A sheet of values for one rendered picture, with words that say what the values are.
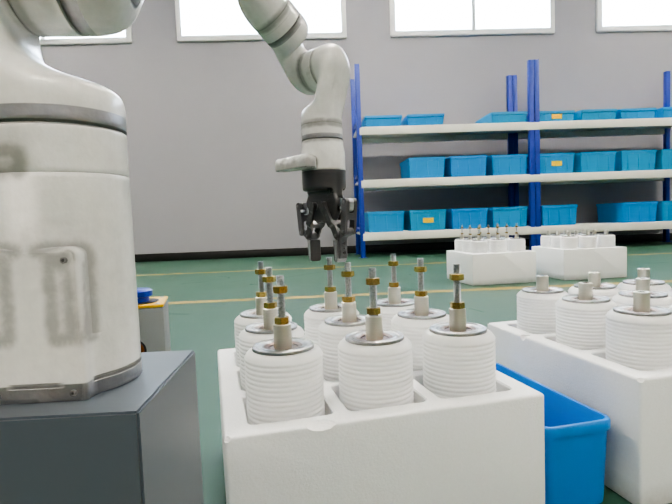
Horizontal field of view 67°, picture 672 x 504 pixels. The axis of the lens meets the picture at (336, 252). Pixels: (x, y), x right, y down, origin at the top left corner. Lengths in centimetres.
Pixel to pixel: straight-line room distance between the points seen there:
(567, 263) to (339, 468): 272
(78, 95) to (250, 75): 578
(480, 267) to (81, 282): 272
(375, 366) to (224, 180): 542
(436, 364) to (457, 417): 7
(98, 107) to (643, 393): 71
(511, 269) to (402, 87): 353
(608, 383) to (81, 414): 69
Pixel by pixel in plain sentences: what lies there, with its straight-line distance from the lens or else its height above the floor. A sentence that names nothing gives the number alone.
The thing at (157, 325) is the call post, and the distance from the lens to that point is 63.
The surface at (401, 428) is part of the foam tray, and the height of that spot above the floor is 16.
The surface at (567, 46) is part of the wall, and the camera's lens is 685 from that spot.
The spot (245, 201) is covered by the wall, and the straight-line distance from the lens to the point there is 591.
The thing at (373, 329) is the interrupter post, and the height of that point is 27.
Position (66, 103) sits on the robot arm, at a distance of 36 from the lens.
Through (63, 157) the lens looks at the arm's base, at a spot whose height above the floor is 45.
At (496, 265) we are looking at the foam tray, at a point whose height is 11.
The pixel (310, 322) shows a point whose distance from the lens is 85.
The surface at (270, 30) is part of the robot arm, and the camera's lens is 84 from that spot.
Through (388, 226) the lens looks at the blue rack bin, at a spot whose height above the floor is 31.
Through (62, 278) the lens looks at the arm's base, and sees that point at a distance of 35.
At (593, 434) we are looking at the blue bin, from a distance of 81.
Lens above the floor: 41
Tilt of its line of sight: 4 degrees down
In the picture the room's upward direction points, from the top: 2 degrees counter-clockwise
